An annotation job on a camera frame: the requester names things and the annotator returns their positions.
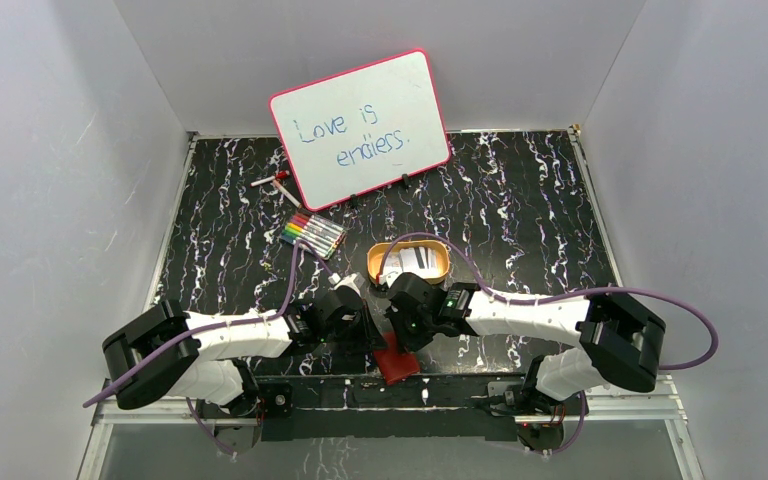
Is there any red card holder wallet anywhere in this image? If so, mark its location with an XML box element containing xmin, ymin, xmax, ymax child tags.
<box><xmin>373</xmin><ymin>332</ymin><xmax>420</xmax><ymax>386</ymax></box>

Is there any stack of silver cards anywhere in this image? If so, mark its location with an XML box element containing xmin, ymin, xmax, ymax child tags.
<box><xmin>383</xmin><ymin>246</ymin><xmax>447</xmax><ymax>280</ymax></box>

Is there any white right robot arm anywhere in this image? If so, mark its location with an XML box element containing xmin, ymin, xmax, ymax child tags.
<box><xmin>385</xmin><ymin>273</ymin><xmax>666</xmax><ymax>414</ymax></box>

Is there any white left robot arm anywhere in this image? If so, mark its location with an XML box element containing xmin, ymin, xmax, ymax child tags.
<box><xmin>92</xmin><ymin>282</ymin><xmax>388</xmax><ymax>416</ymax></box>

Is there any orange card tray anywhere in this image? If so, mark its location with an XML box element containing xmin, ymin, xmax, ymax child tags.
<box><xmin>367</xmin><ymin>240</ymin><xmax>450</xmax><ymax>287</ymax></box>

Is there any pack of coloured markers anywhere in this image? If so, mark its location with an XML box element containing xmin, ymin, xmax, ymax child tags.
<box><xmin>281</xmin><ymin>211</ymin><xmax>347</xmax><ymax>260</ymax></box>

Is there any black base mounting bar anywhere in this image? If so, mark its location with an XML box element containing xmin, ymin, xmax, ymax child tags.
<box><xmin>195</xmin><ymin>373</ymin><xmax>589</xmax><ymax>446</ymax></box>

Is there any white marker pen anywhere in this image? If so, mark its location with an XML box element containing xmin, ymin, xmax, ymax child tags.
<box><xmin>272</xmin><ymin>179</ymin><xmax>301</xmax><ymax>208</ymax></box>

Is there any red capped white marker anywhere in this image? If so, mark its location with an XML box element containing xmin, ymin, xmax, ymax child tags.
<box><xmin>250</xmin><ymin>170</ymin><xmax>290</xmax><ymax>188</ymax></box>

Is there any pink framed whiteboard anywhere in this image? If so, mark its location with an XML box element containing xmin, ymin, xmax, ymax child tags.
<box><xmin>269</xmin><ymin>49</ymin><xmax>451</xmax><ymax>212</ymax></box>

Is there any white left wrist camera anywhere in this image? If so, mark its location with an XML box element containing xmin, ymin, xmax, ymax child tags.
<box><xmin>328</xmin><ymin>273</ymin><xmax>367</xmax><ymax>296</ymax></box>

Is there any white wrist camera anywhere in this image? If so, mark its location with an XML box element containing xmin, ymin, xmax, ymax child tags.
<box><xmin>378</xmin><ymin>268</ymin><xmax>403</xmax><ymax>288</ymax></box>
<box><xmin>328</xmin><ymin>273</ymin><xmax>367</xmax><ymax>296</ymax></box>

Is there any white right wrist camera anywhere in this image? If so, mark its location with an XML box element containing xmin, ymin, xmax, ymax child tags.
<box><xmin>378</xmin><ymin>268</ymin><xmax>403</xmax><ymax>288</ymax></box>

